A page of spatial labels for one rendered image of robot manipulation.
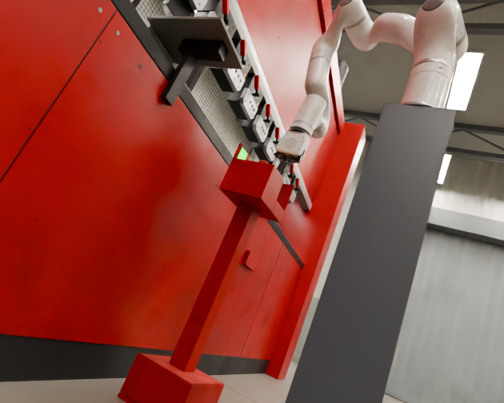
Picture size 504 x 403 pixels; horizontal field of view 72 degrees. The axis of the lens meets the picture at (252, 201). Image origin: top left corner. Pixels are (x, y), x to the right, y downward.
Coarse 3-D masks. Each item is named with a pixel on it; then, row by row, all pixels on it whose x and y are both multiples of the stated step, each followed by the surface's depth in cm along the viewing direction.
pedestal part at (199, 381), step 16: (144, 368) 96; (160, 368) 95; (176, 368) 100; (128, 384) 96; (144, 384) 94; (160, 384) 93; (176, 384) 91; (192, 384) 90; (208, 384) 98; (128, 400) 94; (144, 400) 92; (160, 400) 91; (176, 400) 89; (192, 400) 92; (208, 400) 99
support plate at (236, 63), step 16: (160, 16) 102; (176, 16) 99; (160, 32) 107; (176, 32) 104; (192, 32) 101; (208, 32) 99; (224, 32) 96; (176, 48) 111; (208, 64) 112; (224, 64) 109; (240, 64) 106
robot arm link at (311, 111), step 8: (312, 96) 131; (304, 104) 131; (312, 104) 130; (320, 104) 130; (304, 112) 129; (312, 112) 129; (320, 112) 131; (296, 120) 129; (304, 120) 128; (312, 120) 129; (320, 120) 132; (312, 128) 129
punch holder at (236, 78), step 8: (232, 40) 147; (240, 40) 146; (240, 56) 149; (248, 64) 157; (216, 72) 146; (224, 72) 144; (232, 72) 146; (240, 72) 151; (216, 80) 151; (224, 80) 149; (232, 80) 147; (240, 80) 154; (224, 88) 155; (232, 88) 152; (240, 88) 154
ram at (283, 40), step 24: (240, 0) 140; (264, 0) 156; (288, 0) 176; (312, 0) 202; (240, 24) 143; (264, 24) 161; (288, 24) 182; (312, 24) 211; (264, 48) 166; (288, 48) 189; (264, 72) 172; (288, 72) 196; (264, 96) 178; (288, 96) 204; (288, 120) 213; (312, 144) 266; (312, 168) 281; (312, 192) 298
